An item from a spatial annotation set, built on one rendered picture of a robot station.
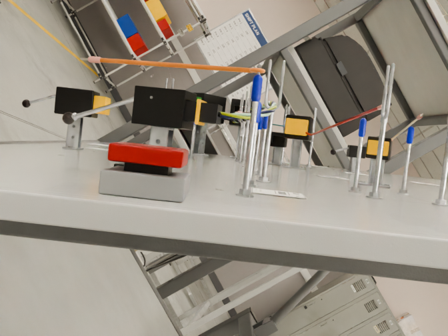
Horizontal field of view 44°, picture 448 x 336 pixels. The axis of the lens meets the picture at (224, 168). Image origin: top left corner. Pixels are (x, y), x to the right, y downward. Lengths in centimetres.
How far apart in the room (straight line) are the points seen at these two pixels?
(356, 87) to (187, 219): 138
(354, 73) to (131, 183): 137
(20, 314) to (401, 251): 60
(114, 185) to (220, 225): 8
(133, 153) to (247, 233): 9
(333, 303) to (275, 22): 411
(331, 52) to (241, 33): 685
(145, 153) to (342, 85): 134
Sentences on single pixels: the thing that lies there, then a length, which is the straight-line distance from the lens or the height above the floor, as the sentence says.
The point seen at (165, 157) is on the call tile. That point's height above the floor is 112.
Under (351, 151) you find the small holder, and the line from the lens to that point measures 133.
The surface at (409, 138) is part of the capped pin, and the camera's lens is 74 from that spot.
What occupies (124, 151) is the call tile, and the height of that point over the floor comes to 110.
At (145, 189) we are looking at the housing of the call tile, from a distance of 37.
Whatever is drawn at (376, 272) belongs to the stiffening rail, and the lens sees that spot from 50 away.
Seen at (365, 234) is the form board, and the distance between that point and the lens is 34.
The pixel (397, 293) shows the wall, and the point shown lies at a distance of 828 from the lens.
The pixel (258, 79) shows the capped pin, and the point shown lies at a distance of 45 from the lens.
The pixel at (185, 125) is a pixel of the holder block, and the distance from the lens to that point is 59.
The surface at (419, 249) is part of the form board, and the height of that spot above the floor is 123.
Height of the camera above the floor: 117
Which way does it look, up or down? 2 degrees down
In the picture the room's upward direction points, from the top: 61 degrees clockwise
